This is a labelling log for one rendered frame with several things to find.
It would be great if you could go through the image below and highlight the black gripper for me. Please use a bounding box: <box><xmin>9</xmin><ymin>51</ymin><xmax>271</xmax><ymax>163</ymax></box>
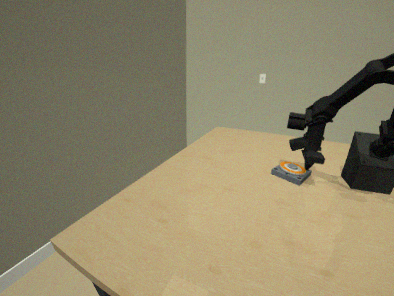
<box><xmin>301</xmin><ymin>131</ymin><xmax>325</xmax><ymax>170</ymax></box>

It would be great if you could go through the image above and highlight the round orange-rimmed white plate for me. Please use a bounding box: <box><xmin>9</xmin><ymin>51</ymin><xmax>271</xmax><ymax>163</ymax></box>
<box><xmin>279</xmin><ymin>161</ymin><xmax>306</xmax><ymax>175</ymax></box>

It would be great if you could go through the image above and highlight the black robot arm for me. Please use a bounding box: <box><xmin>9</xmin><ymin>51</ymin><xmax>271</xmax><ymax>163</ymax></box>
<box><xmin>287</xmin><ymin>53</ymin><xmax>394</xmax><ymax>161</ymax></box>

